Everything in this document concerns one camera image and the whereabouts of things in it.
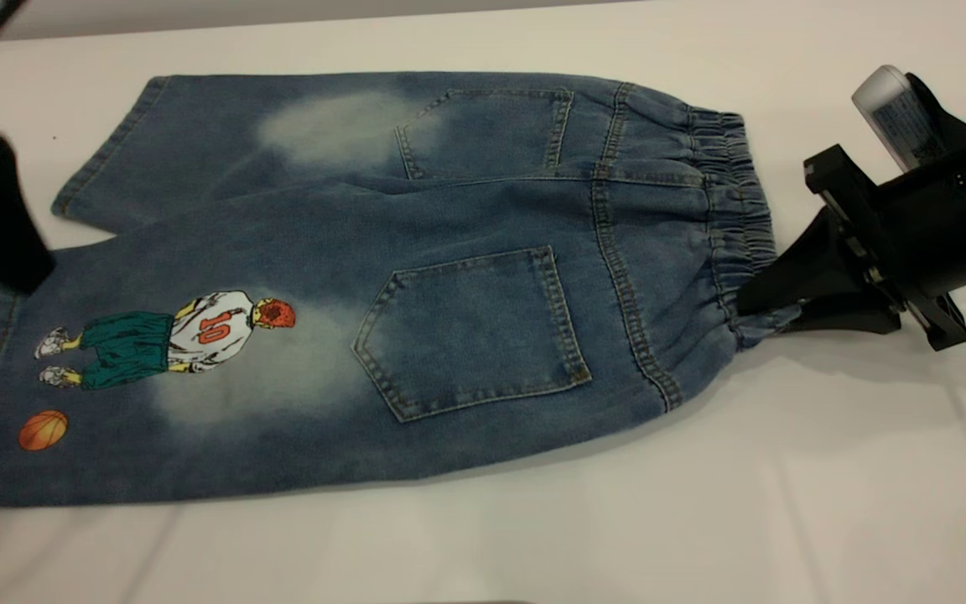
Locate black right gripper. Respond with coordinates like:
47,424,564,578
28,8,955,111
739,138,966,351

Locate blue denim shorts basketball print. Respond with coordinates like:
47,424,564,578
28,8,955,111
0,70,802,507

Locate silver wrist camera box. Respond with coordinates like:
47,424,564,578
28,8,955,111
852,65,949,173

